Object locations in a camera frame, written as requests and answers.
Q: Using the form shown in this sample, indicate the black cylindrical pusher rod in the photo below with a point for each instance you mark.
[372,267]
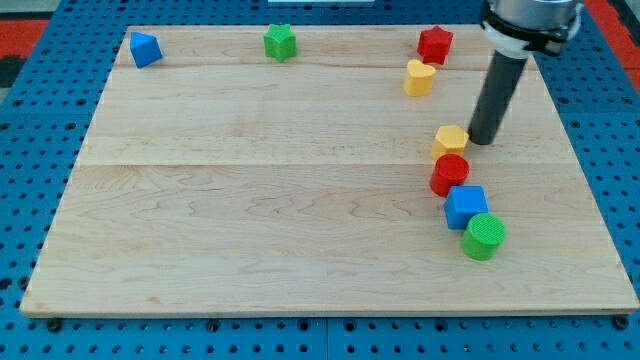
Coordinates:
[498,88]

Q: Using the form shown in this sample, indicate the yellow hexagon block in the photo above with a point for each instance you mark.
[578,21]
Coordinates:
[449,139]

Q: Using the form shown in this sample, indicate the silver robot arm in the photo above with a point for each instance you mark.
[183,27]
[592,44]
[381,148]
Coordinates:
[517,29]

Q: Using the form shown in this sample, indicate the red star block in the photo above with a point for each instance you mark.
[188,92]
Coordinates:
[434,45]

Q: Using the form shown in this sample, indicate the yellow heart block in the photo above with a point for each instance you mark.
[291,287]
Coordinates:
[419,78]

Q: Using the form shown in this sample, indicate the red cylinder block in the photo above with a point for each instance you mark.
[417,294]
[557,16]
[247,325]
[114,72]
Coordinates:
[449,170]

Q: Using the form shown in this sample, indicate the blue cube block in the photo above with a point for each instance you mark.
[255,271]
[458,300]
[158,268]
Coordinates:
[462,203]

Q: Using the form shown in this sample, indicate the green cylinder block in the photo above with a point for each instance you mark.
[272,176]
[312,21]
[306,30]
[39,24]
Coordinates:
[483,236]

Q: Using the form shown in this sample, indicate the green star block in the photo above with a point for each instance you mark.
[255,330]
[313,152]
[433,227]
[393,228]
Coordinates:
[280,42]

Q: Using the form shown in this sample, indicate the light wooden board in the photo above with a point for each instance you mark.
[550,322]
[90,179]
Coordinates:
[220,183]

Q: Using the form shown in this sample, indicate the blue triangle block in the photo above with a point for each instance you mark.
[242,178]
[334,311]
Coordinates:
[145,49]

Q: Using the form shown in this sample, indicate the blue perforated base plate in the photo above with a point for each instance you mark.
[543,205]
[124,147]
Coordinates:
[48,109]

